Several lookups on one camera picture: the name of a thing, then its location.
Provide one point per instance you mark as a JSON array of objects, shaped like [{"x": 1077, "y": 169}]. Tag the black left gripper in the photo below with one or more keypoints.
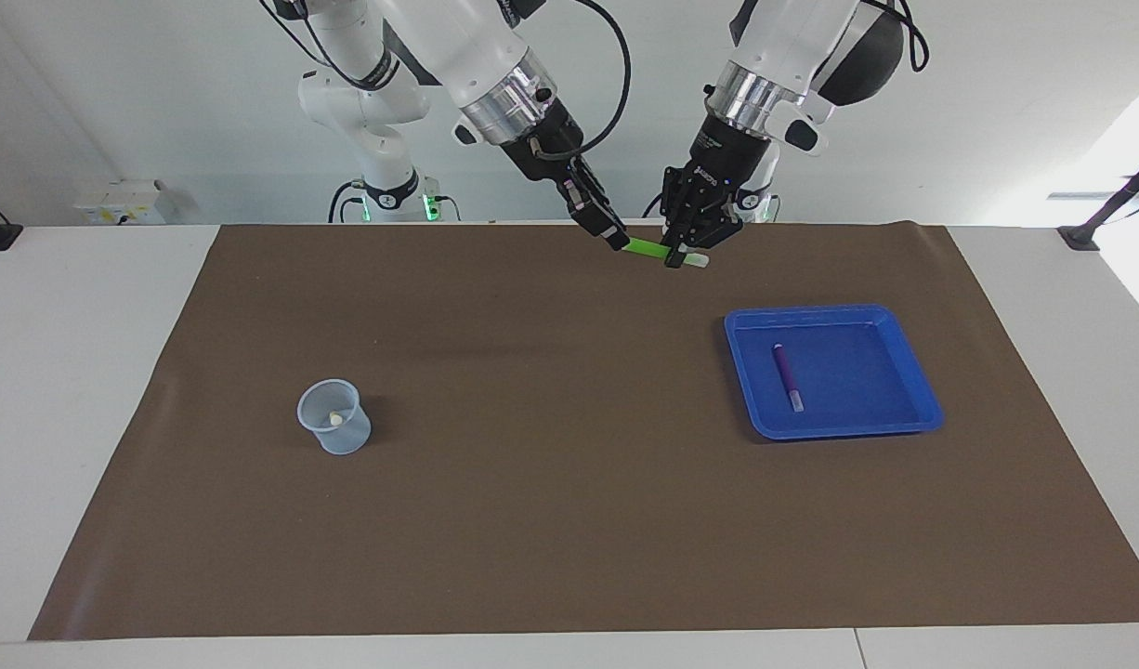
[{"x": 727, "y": 153}]

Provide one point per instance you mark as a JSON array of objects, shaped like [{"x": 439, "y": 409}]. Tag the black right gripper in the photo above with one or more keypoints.
[{"x": 546, "y": 144}]

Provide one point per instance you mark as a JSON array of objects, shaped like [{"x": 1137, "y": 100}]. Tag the green marker pen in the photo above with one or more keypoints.
[{"x": 646, "y": 248}]

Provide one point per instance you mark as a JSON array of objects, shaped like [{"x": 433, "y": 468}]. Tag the purple marker pen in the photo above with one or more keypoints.
[{"x": 786, "y": 376}]

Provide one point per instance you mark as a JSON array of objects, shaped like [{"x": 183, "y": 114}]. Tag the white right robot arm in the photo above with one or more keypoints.
[{"x": 467, "y": 46}]

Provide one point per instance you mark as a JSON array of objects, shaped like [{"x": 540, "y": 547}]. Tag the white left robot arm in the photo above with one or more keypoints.
[{"x": 792, "y": 37}]

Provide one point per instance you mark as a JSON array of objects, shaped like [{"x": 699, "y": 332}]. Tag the blue plastic tray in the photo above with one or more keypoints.
[{"x": 839, "y": 327}]

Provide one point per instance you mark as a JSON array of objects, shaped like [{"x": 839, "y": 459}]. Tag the brown table mat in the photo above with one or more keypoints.
[{"x": 569, "y": 511}]

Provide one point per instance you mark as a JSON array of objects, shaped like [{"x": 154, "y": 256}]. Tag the translucent plastic cup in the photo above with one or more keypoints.
[{"x": 346, "y": 444}]

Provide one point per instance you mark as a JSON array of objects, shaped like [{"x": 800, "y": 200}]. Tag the white power strip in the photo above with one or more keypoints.
[{"x": 124, "y": 200}]

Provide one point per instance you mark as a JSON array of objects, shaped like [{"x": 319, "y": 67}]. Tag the black stand bracket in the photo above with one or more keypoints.
[{"x": 1080, "y": 237}]

